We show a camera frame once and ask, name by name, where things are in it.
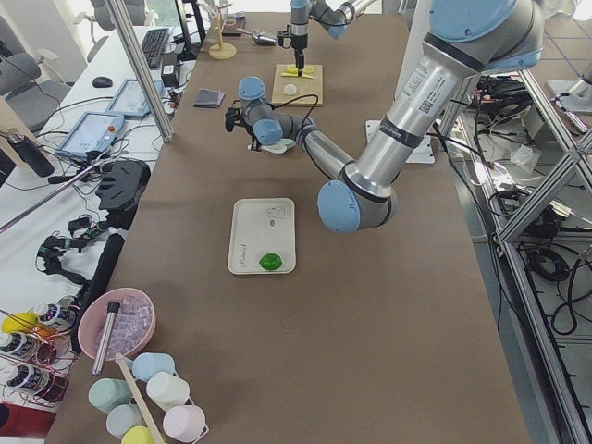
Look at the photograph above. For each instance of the white cup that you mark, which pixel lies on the white cup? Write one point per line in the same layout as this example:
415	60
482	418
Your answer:
167	391

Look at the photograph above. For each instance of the pink bowl with ice cubes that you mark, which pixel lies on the pink bowl with ice cubes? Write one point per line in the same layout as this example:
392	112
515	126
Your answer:
133	328

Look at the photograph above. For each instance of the metal scoop handle tube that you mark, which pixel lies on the metal scoop handle tube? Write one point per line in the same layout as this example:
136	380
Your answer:
99	359

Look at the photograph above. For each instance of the teach pendant near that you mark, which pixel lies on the teach pendant near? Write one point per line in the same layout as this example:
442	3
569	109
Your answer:
94	132

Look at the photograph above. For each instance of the black controller device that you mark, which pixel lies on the black controller device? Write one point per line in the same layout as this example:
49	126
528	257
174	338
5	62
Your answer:
121	189

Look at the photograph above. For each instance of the grey folded cloth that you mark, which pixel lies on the grey folded cloth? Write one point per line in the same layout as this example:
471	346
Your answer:
206	98

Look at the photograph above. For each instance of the teach pendant far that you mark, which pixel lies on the teach pendant far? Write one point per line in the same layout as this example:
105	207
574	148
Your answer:
129	100

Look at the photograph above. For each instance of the aluminium frame post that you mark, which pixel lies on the aluminium frame post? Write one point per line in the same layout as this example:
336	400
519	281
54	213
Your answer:
124	27

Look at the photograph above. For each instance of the pink cup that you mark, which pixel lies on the pink cup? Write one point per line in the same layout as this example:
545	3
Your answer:
184	423

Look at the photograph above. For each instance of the black computer mouse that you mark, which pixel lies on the black computer mouse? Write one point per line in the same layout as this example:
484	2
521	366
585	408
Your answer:
101	82

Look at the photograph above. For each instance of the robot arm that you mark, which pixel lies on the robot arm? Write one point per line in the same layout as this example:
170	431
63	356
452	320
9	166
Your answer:
465	38
334	21

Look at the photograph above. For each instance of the mint green cup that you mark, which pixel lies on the mint green cup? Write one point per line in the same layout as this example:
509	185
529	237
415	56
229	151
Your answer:
106	394

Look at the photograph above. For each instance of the aluminium frame rack right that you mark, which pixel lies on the aluminium frame rack right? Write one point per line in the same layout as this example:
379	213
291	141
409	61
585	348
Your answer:
520	144

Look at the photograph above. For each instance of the wooden cutting board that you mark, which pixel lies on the wooden cutting board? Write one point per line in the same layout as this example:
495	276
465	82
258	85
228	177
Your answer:
309	91

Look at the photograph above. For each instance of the black water bottle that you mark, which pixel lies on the black water bottle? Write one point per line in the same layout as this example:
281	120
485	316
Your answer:
29	152

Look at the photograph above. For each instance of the green lime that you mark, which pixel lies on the green lime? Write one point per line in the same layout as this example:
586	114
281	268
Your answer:
271	261

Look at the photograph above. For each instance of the white light-green bowl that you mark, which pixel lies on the white light-green bowl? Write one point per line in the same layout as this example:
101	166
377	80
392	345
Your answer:
280	147

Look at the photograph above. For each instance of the grey office chair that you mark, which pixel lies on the grey office chair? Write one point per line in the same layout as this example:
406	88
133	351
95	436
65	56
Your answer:
34	102

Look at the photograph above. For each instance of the white bun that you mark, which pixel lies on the white bun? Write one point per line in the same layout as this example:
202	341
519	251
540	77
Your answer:
290	89

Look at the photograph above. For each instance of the yellow cup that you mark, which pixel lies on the yellow cup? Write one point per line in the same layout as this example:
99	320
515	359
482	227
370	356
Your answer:
138	434

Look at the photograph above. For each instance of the wooden stand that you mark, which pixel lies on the wooden stand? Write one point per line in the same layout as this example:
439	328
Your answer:
220	50

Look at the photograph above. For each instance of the pale blue cup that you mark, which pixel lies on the pale blue cup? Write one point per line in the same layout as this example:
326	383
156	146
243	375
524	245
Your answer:
121	419

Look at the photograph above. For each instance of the light blue cup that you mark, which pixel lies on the light blue cup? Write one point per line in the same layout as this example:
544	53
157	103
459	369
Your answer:
147	364

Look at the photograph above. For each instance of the teach pendant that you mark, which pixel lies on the teach pendant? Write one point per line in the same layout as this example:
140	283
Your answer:
129	100
94	132

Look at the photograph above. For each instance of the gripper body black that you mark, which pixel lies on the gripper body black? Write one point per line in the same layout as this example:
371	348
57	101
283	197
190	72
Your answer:
253	138
300	42

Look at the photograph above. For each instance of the white rectangular tray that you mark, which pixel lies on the white rectangular tray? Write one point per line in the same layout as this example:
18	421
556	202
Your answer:
259	226

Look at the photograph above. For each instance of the metal scoop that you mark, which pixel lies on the metal scoop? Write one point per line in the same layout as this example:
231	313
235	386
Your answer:
260	37

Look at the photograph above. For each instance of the black keyboard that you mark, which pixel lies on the black keyboard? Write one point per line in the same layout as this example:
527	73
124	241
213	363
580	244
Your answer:
153	45

